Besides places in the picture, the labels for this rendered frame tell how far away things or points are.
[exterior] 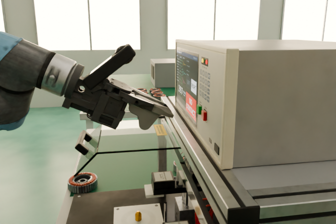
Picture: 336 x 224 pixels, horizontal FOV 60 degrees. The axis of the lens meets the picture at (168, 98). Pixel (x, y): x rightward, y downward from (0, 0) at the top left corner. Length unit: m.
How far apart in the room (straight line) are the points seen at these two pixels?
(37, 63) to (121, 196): 0.66
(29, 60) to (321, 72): 0.50
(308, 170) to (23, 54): 0.53
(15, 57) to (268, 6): 5.56
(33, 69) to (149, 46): 4.77
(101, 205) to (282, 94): 0.74
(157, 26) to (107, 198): 4.43
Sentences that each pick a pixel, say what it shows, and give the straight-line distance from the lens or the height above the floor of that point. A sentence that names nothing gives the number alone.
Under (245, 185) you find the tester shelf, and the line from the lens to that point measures 0.48.
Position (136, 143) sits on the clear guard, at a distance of 0.75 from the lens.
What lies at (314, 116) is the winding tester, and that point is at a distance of 0.56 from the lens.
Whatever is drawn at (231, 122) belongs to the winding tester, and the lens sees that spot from 0.49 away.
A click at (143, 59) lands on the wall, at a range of 5.31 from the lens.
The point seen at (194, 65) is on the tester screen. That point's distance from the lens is 0.67.
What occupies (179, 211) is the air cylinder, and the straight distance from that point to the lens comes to 0.93.
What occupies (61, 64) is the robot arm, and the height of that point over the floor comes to 1.29.
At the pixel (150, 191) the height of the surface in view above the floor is 0.88.
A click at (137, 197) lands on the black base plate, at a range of 1.09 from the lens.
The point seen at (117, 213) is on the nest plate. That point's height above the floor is 0.78.
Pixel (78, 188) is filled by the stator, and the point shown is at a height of 0.78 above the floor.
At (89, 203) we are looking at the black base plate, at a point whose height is 0.77.
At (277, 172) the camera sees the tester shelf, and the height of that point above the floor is 1.11.
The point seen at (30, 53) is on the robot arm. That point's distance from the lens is 0.58.
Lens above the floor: 1.35
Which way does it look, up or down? 13 degrees down
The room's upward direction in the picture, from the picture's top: straight up
